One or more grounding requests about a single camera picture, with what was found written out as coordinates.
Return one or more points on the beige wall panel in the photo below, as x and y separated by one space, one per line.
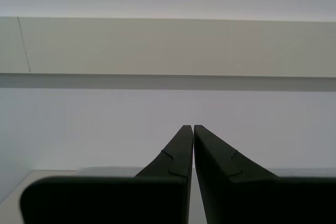
168 48

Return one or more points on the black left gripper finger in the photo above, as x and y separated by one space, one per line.
262 203
105 203

